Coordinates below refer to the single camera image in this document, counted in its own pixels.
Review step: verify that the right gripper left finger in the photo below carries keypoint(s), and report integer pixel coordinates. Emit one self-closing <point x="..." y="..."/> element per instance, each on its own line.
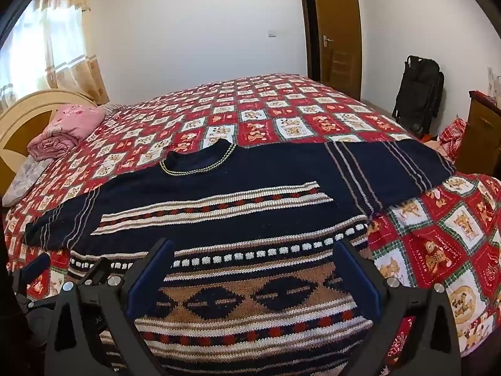
<point x="74" y="346"/>

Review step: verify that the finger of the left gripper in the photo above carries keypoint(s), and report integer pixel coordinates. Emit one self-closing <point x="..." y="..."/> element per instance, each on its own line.
<point x="23" y="277"/>

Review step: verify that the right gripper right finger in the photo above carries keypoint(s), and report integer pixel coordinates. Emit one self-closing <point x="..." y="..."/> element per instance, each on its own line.
<point x="431" y="347"/>

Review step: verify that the navy patterned knit sweater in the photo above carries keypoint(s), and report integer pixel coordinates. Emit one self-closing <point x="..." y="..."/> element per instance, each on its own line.
<point x="252" y="289"/>

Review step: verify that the red patchwork bear bedspread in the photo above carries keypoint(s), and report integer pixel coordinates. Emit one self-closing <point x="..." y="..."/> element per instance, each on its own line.
<point x="451" y="233"/>

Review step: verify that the grey pillow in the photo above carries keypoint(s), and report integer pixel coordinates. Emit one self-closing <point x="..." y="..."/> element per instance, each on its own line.
<point x="27" y="176"/>

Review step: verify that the folded pink blanket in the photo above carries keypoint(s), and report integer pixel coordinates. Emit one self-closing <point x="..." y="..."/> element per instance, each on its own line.
<point x="72" y="123"/>

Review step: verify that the beige wooden headboard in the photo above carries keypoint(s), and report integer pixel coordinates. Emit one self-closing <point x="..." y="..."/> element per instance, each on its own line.
<point x="27" y="118"/>

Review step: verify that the brown wooden dresser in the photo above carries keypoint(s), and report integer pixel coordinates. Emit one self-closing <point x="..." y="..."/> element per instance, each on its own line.
<point x="479" y="151"/>

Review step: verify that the red plaid bag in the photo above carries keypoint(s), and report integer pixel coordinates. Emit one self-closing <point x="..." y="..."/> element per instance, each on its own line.
<point x="451" y="137"/>

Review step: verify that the beige patterned curtain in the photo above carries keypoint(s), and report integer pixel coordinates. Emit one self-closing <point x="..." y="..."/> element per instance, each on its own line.
<point x="50" y="47"/>

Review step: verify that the black folded stroller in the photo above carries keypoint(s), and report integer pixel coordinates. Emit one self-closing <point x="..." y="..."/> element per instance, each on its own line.
<point x="420" y="95"/>

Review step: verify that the white items on dresser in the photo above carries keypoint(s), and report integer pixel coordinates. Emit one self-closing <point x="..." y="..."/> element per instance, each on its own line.
<point x="494" y="87"/>

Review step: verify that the brown wooden door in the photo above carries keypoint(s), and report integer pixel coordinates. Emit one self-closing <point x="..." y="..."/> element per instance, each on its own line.
<point x="340" y="45"/>

